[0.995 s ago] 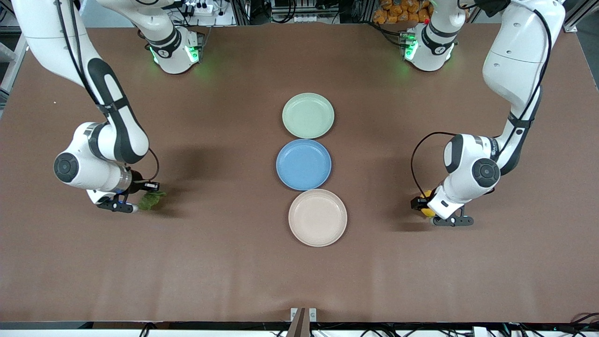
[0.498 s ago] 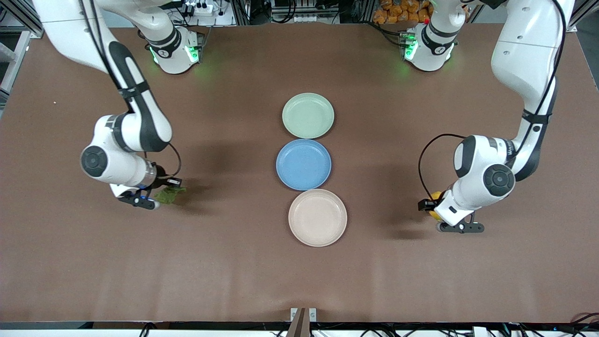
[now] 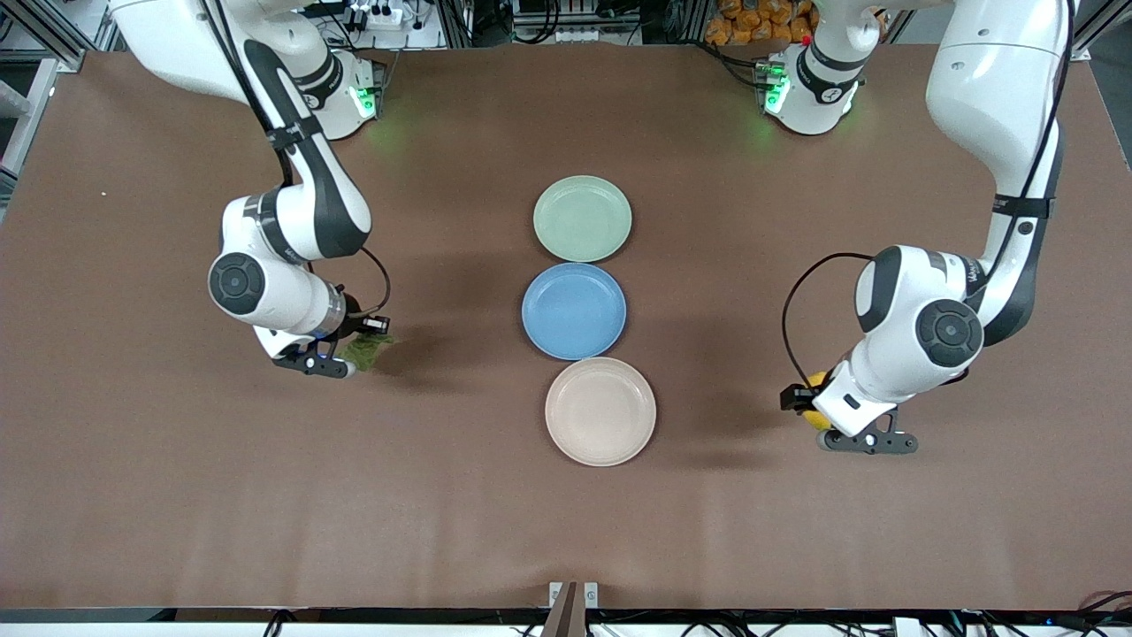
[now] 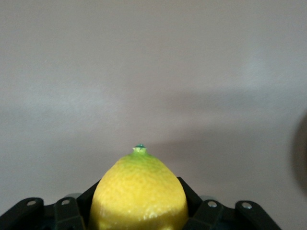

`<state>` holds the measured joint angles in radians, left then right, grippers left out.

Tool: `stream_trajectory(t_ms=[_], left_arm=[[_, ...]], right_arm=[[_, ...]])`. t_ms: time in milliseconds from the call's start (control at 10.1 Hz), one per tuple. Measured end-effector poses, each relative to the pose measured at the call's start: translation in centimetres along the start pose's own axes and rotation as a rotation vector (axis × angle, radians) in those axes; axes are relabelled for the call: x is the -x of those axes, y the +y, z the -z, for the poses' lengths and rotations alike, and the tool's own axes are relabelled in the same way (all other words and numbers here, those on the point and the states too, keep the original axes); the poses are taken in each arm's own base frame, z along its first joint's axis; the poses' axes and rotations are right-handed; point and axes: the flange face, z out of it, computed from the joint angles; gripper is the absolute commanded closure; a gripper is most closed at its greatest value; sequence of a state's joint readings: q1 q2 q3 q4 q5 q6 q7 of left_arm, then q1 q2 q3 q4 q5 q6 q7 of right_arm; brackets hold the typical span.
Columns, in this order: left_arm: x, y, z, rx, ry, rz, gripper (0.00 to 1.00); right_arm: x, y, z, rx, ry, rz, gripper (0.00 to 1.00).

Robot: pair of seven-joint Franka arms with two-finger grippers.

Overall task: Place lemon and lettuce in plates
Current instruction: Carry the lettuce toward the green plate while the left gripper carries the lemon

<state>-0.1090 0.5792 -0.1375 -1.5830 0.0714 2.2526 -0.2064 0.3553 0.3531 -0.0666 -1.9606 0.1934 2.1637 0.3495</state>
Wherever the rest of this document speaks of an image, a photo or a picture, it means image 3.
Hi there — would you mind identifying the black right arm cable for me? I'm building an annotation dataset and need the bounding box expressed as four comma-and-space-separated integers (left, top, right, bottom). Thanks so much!
356, 246, 392, 319

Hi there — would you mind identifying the green lettuce leaf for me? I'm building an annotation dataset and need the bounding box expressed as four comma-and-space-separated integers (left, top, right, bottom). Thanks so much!
340, 332, 395, 373

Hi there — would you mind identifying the blue plate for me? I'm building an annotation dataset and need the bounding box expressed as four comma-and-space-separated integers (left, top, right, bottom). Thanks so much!
521, 262, 628, 361

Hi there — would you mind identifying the beige plate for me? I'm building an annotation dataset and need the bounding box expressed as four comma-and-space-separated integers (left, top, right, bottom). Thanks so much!
545, 357, 658, 467

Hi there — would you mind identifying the white power strip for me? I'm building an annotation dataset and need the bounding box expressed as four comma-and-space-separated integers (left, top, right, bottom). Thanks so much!
348, 3, 417, 29

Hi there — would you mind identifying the pale green plate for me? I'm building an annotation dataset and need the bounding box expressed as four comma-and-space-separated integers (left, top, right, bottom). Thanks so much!
532, 175, 633, 264

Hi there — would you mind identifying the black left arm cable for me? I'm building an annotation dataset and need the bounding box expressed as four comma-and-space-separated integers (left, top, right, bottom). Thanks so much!
781, 252, 878, 392

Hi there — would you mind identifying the aluminium frame profile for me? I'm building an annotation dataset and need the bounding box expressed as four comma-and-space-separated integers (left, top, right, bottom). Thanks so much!
1072, 0, 1132, 61
0, 0, 98, 209

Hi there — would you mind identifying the yellow lemon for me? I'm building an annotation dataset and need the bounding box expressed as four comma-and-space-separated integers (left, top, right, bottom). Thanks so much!
799, 372, 835, 432

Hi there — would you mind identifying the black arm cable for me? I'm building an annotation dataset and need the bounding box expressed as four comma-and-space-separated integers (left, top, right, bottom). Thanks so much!
356, 246, 392, 319
781, 252, 878, 392

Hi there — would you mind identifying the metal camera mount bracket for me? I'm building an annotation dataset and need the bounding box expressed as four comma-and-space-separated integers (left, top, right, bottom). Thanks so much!
548, 581, 600, 637

